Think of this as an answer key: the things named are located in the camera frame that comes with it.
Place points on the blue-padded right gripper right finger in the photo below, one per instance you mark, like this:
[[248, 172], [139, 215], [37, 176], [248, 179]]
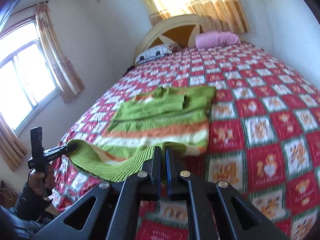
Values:
[[216, 210]]

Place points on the green orange white striped sweater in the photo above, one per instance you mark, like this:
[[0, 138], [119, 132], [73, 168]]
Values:
[[174, 116]]

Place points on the yellow curtain behind headboard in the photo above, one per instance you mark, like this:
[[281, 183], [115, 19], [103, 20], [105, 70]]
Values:
[[214, 15]]

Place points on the beige side window curtain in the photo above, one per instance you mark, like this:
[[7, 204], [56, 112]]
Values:
[[68, 81]]

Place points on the white patterned pillow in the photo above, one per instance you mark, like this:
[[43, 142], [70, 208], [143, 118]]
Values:
[[154, 53]]

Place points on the cream and brown headboard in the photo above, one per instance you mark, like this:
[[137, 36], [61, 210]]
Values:
[[181, 30]]

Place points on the brown bedside table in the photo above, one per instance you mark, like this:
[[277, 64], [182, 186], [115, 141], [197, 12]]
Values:
[[8, 195]]

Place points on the left hand holding handle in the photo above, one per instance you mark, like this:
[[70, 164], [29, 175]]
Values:
[[40, 182]]

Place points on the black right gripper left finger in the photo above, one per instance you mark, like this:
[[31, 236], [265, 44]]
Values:
[[109, 210]]

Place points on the beige left window curtain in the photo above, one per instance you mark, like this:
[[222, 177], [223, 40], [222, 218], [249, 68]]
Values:
[[12, 150]]

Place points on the pink pillow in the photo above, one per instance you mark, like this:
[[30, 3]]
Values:
[[213, 39]]

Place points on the black object beside bed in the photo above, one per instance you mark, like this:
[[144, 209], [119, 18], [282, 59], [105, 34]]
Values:
[[129, 70]]

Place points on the side window with frame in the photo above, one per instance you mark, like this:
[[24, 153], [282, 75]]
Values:
[[27, 82]]

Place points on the red patchwork bedspread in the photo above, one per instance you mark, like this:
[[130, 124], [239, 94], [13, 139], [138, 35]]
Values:
[[263, 130]]

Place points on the dark sleeved left forearm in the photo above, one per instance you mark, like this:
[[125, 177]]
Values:
[[27, 217]]

